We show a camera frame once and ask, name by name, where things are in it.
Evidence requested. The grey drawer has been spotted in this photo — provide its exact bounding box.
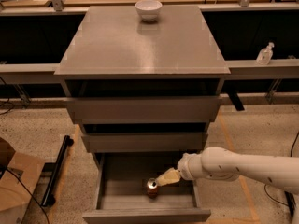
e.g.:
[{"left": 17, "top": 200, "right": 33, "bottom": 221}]
[
  {"left": 66, "top": 96, "right": 221, "bottom": 124},
  {"left": 82, "top": 132, "right": 207, "bottom": 153}
]

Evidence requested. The black bar left floor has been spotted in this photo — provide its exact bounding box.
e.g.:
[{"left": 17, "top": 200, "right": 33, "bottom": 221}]
[{"left": 41, "top": 135, "right": 74, "bottom": 207}]

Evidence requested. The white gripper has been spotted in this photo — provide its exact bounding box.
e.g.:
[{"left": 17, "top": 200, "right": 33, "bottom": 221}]
[{"left": 156, "top": 153, "right": 205, "bottom": 186}]

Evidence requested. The grey drawer cabinet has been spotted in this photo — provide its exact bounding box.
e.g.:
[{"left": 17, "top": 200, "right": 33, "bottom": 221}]
[{"left": 53, "top": 5, "right": 231, "bottom": 173}]

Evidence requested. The open bottom drawer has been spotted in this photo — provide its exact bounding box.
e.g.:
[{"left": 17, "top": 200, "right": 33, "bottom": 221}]
[{"left": 82, "top": 151, "right": 211, "bottom": 224}]

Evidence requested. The white ceramic bowl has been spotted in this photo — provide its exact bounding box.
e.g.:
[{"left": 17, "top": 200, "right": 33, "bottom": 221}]
[{"left": 135, "top": 0, "right": 163, "bottom": 22}]

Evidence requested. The grey top drawer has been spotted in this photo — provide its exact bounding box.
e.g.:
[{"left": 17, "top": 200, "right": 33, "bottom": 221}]
[{"left": 66, "top": 96, "right": 221, "bottom": 124}]

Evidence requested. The red coke can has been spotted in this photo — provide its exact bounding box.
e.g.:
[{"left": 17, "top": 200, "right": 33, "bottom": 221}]
[{"left": 147, "top": 178, "right": 159, "bottom": 199}]

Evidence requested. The grey metal rail frame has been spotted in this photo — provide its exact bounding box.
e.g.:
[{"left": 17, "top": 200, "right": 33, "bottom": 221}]
[{"left": 1, "top": 4, "right": 298, "bottom": 80}]

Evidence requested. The grey middle drawer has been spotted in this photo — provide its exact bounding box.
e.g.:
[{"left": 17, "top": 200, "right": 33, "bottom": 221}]
[{"left": 82, "top": 132, "right": 207, "bottom": 153}]

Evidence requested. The black cable right floor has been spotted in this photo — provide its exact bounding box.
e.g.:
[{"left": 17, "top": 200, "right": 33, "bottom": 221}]
[{"left": 263, "top": 133, "right": 299, "bottom": 207}]

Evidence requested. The black cable on box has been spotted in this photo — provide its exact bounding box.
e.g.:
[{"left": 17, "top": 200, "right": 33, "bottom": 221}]
[{"left": 0, "top": 165, "right": 50, "bottom": 224}]

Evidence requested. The clear sanitizer pump bottle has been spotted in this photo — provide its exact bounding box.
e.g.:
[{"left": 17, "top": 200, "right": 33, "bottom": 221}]
[{"left": 256, "top": 42, "right": 275, "bottom": 65}]

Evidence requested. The brown cardboard box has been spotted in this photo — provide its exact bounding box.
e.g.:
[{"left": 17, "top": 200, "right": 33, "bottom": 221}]
[{"left": 0, "top": 138, "right": 45, "bottom": 224}]

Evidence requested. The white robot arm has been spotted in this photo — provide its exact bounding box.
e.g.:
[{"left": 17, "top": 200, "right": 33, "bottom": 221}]
[{"left": 155, "top": 147, "right": 299, "bottom": 195}]

